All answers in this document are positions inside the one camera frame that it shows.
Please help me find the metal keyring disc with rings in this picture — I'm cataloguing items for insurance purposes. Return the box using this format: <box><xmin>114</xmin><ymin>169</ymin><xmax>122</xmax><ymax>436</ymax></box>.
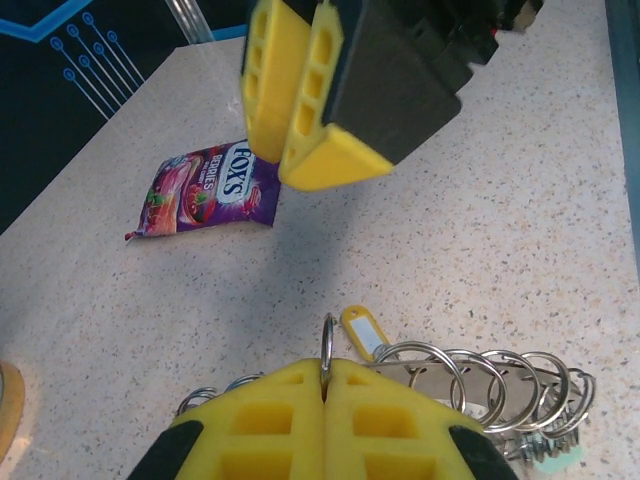
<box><xmin>174</xmin><ymin>312</ymin><xmax>599</xmax><ymax>464</ymax></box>

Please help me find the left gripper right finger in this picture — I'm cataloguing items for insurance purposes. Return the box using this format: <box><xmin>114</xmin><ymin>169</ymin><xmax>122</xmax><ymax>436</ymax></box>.
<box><xmin>323</xmin><ymin>357</ymin><xmax>524</xmax><ymax>480</ymax></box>

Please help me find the aluminium frame post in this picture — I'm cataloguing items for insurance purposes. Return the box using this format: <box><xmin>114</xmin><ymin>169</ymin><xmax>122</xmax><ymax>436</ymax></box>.
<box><xmin>167</xmin><ymin>0</ymin><xmax>217</xmax><ymax>45</ymax></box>

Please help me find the gold wire glass rack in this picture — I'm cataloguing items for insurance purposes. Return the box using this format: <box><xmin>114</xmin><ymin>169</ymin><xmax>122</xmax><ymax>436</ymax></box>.
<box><xmin>0</xmin><ymin>360</ymin><xmax>27</xmax><ymax>450</ymax></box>

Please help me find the purple candy bag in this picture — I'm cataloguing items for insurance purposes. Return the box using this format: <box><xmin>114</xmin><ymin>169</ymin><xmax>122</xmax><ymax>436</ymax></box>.
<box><xmin>123</xmin><ymin>139</ymin><xmax>282</xmax><ymax>244</ymax></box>

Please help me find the yellow key tag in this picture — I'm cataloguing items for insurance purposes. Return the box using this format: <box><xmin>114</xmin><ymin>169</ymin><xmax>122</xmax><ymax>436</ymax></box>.
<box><xmin>339</xmin><ymin>304</ymin><xmax>397</xmax><ymax>362</ymax></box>

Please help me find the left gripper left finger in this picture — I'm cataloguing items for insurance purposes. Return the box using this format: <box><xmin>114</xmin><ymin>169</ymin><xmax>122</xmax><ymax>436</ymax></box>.
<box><xmin>127</xmin><ymin>357</ymin><xmax>327</xmax><ymax>480</ymax></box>

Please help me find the key with green tag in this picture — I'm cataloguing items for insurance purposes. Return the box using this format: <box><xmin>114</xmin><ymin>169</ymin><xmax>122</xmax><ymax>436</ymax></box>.
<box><xmin>502</xmin><ymin>429</ymin><xmax>587</xmax><ymax>475</ymax></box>

